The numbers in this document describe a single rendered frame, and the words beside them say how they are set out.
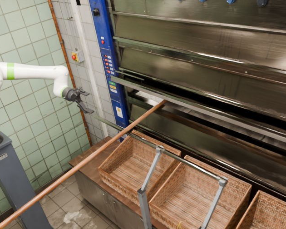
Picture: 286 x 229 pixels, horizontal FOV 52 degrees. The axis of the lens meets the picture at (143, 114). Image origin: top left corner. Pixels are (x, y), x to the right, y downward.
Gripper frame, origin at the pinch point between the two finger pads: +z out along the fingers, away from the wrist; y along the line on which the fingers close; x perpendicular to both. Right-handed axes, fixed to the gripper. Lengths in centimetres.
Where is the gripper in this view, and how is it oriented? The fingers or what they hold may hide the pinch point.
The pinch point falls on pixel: (89, 103)
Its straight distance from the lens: 198.4
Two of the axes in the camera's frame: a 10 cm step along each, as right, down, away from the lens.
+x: -6.8, 4.7, -5.6
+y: 1.3, 8.3, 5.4
